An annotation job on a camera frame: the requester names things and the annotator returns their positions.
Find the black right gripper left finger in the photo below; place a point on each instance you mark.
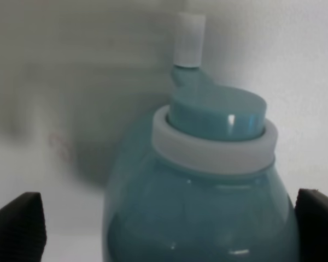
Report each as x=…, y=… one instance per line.
x=22, y=229

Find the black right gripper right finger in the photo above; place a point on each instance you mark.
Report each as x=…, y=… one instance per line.
x=311, y=211

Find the teal pencil sharpener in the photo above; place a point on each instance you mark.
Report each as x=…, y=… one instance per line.
x=196, y=180

